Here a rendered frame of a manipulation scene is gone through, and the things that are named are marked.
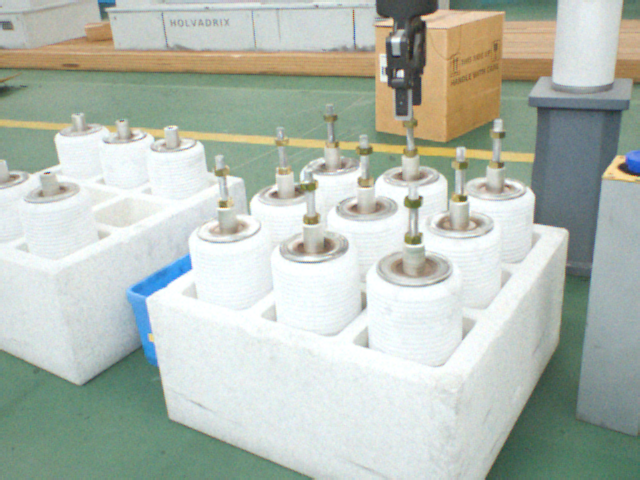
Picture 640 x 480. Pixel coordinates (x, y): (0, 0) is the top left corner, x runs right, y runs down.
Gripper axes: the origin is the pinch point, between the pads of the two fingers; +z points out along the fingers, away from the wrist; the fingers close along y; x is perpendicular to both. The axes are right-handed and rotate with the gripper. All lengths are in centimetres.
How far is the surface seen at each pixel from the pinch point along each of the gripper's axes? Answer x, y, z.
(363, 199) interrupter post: 3.0, -12.6, 8.5
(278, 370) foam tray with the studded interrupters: 8.3, -30.3, 21.4
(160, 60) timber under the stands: 148, 187, 30
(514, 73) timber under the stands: -4, 172, 33
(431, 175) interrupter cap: -2.9, 0.3, 9.9
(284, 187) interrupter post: 14.1, -9.6, 8.7
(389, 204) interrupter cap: 0.4, -10.4, 9.9
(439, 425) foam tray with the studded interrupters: -9.5, -34.8, 21.6
